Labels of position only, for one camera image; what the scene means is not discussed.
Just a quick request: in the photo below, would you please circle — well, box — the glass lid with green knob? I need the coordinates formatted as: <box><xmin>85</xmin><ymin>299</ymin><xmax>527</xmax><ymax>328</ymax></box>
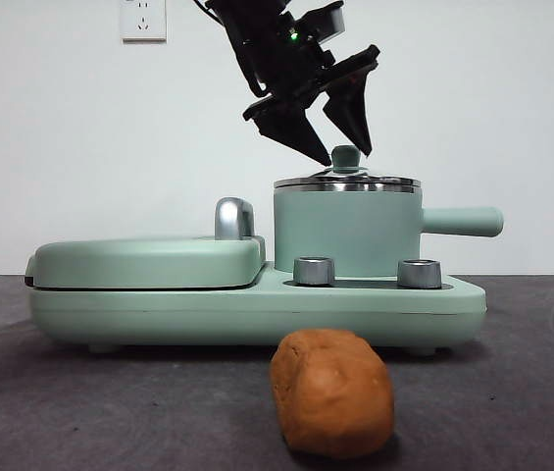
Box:
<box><xmin>273</xmin><ymin>144</ymin><xmax>424</xmax><ymax>190</ymax></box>

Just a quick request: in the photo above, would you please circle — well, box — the brown potato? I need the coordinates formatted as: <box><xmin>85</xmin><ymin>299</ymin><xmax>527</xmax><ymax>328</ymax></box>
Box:
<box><xmin>269</xmin><ymin>327</ymin><xmax>395</xmax><ymax>455</ymax></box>

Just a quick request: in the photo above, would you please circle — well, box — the green griddle lid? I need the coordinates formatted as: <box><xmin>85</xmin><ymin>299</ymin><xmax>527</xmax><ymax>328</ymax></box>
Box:
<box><xmin>24</xmin><ymin>234</ymin><xmax>268</xmax><ymax>290</ymax></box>

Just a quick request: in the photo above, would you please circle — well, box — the silver control knob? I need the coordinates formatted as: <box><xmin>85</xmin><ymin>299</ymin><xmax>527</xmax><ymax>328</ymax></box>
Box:
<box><xmin>397</xmin><ymin>258</ymin><xmax>442</xmax><ymax>289</ymax></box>
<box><xmin>293</xmin><ymin>255</ymin><xmax>336</xmax><ymax>287</ymax></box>

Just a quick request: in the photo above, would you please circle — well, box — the green breakfast machine base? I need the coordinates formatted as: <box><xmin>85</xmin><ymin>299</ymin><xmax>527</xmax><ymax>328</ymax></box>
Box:
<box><xmin>28</xmin><ymin>259</ymin><xmax>488</xmax><ymax>355</ymax></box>

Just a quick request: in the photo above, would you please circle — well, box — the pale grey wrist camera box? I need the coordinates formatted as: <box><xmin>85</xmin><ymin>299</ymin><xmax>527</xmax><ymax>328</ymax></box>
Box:
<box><xmin>294</xmin><ymin>1</ymin><xmax>346</xmax><ymax>46</ymax></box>

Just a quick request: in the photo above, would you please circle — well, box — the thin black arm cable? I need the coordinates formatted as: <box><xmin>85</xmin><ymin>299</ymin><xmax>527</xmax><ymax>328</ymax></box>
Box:
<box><xmin>192</xmin><ymin>0</ymin><xmax>224</xmax><ymax>26</ymax></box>

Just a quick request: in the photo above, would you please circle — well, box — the green pot with handle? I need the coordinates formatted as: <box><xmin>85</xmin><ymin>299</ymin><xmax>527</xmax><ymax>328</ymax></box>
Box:
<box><xmin>272</xmin><ymin>180</ymin><xmax>506</xmax><ymax>279</ymax></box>

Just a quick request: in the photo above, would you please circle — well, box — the chrome griddle lid handle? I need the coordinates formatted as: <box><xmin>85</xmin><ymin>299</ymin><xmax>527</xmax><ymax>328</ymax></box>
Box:
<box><xmin>214</xmin><ymin>196</ymin><xmax>257</xmax><ymax>241</ymax></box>

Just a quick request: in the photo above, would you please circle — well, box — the white wall socket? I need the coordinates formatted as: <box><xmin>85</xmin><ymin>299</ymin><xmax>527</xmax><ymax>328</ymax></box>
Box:
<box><xmin>120</xmin><ymin>0</ymin><xmax>168</xmax><ymax>42</ymax></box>

